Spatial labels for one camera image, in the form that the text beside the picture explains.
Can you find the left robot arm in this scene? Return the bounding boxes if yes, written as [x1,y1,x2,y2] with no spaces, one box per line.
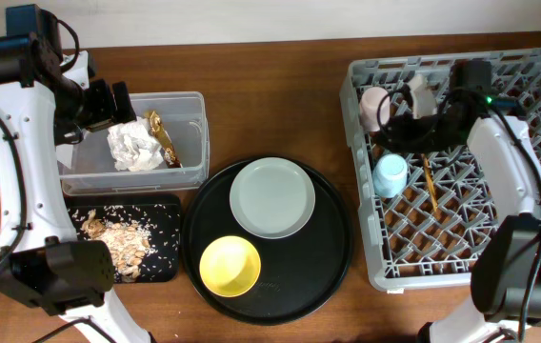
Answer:
[0,4,152,342]

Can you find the grey round plate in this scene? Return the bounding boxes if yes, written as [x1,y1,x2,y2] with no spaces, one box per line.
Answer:
[229,157,316,239]

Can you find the black rectangular tray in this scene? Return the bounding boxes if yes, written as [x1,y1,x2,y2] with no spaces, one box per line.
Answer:
[65,192,182,285]

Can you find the pink plastic cup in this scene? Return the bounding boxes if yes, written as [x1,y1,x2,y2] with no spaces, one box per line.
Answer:
[359,87,391,132]

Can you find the clear plastic waste bin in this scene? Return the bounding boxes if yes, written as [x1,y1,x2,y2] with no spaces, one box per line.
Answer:
[58,91,210,196]

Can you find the grey dishwasher rack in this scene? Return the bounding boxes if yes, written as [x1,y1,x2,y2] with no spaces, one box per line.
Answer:
[339,48,541,293]

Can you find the white paper napkin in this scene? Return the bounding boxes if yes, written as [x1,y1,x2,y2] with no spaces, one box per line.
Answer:
[107,117,164,172]

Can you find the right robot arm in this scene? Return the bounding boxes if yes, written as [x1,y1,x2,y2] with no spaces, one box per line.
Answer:
[373,60,541,342]

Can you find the gold snack wrapper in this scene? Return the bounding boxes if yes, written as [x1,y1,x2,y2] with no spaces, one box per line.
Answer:
[144,111,182,169]

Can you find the round black serving tray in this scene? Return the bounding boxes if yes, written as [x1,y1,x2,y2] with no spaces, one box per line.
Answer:
[181,159,353,325]

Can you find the yellow plastic bowl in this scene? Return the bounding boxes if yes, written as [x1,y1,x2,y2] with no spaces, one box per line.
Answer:
[199,235,262,297]

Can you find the wooden chopstick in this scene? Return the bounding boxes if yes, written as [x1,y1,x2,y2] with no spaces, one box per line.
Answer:
[421,154,438,213]

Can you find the peanut shells and rice scraps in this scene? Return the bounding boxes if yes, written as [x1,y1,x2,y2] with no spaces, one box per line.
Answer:
[72,204,179,282]

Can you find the light blue plastic cup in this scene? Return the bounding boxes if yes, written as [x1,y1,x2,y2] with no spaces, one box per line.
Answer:
[372,153,408,198]

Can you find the white label on bin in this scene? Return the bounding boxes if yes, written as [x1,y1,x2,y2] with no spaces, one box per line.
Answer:
[55,144,74,169]

